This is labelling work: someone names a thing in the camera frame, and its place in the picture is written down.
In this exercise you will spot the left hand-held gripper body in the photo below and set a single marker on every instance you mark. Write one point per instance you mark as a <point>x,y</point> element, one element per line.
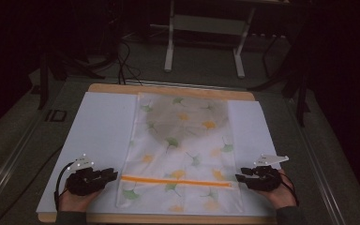
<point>86,181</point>

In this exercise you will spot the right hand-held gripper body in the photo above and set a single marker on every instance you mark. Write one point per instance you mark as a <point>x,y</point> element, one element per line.
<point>267,178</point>

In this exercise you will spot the leaf print mesh zipper bag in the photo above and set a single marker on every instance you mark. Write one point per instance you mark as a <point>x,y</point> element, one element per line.
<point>184,156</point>

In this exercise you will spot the person's right hand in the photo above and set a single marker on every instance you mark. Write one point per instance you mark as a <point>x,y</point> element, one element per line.
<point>279,195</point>

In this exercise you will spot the person's left hand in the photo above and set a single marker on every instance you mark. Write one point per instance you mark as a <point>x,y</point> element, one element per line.
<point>76,201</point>

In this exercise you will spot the white board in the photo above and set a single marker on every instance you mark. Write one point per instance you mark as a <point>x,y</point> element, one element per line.
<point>106,125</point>

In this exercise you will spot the black floor socket plate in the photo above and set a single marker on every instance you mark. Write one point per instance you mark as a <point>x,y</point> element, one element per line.
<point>56,115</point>

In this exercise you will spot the grey cloth inside bag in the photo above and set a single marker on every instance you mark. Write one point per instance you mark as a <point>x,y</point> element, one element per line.
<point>184,120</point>

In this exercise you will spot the black tripod stand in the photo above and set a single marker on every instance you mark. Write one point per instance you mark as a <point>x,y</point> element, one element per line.
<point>300,93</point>

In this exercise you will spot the wooden table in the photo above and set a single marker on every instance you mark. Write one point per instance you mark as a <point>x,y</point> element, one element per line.
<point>168,89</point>

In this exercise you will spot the black stand legs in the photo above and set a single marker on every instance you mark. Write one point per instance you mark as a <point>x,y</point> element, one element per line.
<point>45,78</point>

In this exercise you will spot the white metal stand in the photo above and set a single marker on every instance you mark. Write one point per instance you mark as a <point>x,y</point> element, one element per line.
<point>206,25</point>

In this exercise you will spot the metal floor rail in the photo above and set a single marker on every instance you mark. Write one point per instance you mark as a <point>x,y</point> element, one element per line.
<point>9,159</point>
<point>322,175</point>
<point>184,84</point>

